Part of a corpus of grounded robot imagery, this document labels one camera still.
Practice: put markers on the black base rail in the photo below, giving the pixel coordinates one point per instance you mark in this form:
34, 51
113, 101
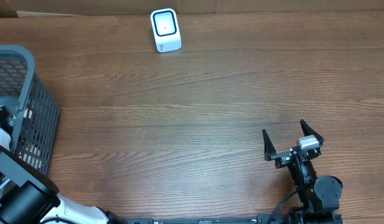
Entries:
204, 221

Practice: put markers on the grey plastic mesh basket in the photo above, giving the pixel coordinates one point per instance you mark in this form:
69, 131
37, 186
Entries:
35, 114

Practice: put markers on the white barcode scanner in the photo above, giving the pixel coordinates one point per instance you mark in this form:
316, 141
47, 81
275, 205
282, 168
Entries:
166, 30

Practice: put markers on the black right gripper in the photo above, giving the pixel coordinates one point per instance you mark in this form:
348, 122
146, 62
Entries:
282, 159

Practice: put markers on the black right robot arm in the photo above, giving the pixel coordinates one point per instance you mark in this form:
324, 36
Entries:
315, 199

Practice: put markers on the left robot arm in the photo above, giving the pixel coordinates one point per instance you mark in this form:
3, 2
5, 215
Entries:
28, 196

